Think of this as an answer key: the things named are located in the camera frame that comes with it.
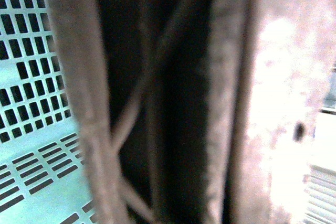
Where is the teal plastic shopping basket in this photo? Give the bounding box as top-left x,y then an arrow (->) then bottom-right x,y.
1,0 -> 98,223

